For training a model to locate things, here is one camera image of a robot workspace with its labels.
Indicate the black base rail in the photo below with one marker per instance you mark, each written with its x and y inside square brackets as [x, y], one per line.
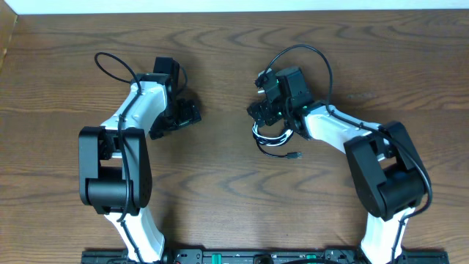
[198, 256]

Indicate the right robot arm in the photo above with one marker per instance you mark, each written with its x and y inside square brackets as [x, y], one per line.
[386, 170]

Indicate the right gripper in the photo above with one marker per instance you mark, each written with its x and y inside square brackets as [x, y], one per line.
[261, 109]

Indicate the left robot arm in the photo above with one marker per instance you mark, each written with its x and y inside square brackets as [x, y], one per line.
[115, 176]

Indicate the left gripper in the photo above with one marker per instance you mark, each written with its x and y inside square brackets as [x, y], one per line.
[191, 114]

